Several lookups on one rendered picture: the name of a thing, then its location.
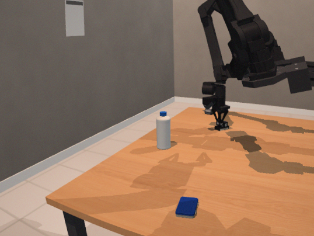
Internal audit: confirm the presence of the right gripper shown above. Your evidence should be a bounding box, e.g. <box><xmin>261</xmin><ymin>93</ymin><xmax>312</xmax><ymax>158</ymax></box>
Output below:
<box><xmin>211</xmin><ymin>96</ymin><xmax>230</xmax><ymax>123</ymax></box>

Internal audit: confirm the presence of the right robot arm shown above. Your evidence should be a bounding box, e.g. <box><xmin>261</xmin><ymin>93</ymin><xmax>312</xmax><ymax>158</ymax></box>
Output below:
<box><xmin>198</xmin><ymin>0</ymin><xmax>284</xmax><ymax>109</ymax></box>

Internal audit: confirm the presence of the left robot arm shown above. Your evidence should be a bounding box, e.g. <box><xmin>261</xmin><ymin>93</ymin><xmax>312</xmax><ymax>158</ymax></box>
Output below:
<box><xmin>215</xmin><ymin>0</ymin><xmax>277</xmax><ymax>81</ymax></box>

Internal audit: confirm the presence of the grey bottle with blue cap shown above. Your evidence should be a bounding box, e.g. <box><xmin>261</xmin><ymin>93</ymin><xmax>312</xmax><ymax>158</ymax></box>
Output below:
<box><xmin>156</xmin><ymin>111</ymin><xmax>170</xmax><ymax>150</ymax></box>

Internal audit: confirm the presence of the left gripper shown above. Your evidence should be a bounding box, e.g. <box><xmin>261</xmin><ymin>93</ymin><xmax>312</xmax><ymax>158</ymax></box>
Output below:
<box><xmin>220</xmin><ymin>64</ymin><xmax>250</xmax><ymax>81</ymax></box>

